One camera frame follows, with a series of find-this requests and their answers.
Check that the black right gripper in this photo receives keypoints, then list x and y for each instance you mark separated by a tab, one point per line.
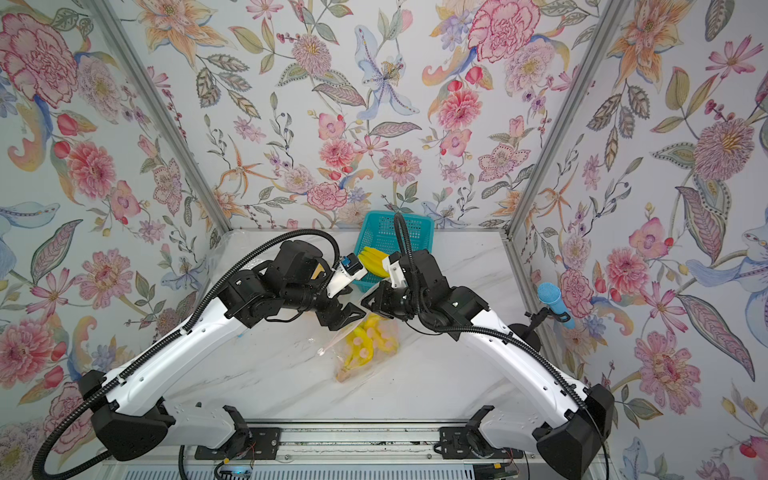
387	294

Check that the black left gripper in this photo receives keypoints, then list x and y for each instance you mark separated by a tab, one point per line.
331	315

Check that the pink dotted zip bag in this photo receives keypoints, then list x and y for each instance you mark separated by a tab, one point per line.
335	349

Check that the yellow banana bunch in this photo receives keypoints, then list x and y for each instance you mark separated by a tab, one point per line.
372	259

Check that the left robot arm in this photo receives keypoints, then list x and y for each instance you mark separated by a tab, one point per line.
303	270

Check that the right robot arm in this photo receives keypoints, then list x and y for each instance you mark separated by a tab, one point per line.
572	421

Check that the teal plastic basket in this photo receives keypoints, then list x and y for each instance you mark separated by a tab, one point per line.
378	232

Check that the blue microphone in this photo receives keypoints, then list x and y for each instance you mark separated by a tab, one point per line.
551	297

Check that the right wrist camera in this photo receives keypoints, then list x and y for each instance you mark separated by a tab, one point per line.
396	274

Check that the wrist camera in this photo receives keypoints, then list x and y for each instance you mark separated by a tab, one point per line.
396	274
350	269

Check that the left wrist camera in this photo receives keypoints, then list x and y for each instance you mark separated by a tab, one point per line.
350	269

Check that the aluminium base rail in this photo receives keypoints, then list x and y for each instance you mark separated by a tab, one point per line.
344	450

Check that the aluminium corner post left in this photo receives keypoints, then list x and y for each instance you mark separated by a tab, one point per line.
115	35

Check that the aluminium corner post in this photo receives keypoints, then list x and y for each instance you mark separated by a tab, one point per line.
115	35
606	28

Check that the aluminium corner post right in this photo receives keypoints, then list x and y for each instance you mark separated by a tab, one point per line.
606	28

